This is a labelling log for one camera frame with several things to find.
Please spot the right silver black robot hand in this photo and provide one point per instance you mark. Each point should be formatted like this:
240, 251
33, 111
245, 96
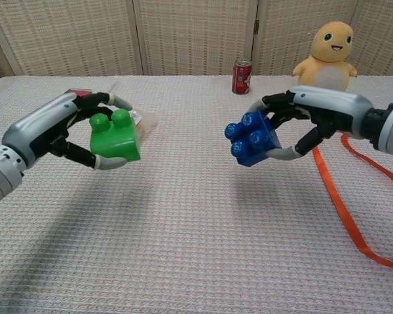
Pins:
334, 108

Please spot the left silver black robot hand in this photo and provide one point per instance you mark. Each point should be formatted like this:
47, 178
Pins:
36, 127

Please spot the green toy brick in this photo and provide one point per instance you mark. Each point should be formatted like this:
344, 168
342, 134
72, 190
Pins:
114, 144

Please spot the blue toy brick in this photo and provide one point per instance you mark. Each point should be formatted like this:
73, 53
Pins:
252, 140

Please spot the yellow plush toy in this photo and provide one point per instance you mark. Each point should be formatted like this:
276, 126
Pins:
327, 55

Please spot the flat red case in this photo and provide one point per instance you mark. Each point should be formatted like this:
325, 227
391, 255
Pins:
82, 92

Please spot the red soda can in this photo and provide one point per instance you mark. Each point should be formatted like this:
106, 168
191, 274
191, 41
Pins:
241, 78

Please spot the clear snack packet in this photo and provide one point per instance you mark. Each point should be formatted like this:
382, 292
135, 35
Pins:
145, 126

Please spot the beige woven folding screen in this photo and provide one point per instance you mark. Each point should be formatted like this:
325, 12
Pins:
196, 36

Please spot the white woven tablecloth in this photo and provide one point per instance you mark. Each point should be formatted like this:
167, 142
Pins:
196, 245

